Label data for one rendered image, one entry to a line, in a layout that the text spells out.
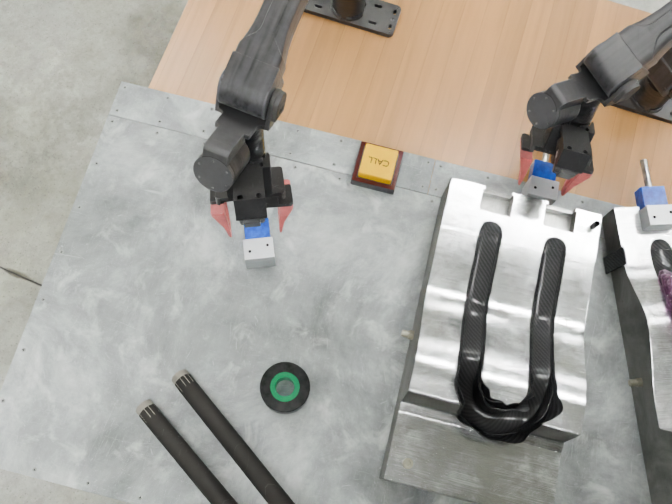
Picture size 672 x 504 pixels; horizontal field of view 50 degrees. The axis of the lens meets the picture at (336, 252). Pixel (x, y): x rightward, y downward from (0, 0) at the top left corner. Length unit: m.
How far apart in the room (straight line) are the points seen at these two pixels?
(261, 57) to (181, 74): 0.46
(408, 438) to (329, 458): 0.14
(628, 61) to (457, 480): 0.67
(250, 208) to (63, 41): 1.61
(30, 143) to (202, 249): 1.18
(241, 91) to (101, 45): 1.53
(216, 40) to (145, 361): 0.62
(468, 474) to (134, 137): 0.81
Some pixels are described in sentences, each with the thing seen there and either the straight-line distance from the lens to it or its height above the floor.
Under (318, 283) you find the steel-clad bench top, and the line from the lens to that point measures 1.24.
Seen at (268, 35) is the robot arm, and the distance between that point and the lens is 0.98.
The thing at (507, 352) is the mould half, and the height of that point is 0.92.
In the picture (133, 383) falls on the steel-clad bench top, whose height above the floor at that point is 0.80.
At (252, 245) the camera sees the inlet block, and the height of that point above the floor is 0.85.
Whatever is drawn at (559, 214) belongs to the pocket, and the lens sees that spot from 1.29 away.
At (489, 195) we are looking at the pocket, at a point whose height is 0.87.
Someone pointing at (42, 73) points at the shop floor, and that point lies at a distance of 2.46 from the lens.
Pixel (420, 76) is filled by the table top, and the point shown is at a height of 0.80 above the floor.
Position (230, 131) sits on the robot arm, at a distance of 0.97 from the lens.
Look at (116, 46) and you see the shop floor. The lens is 2.45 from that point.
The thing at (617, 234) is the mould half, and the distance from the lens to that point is 1.33.
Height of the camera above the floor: 2.00
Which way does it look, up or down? 72 degrees down
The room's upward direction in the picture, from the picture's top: 10 degrees clockwise
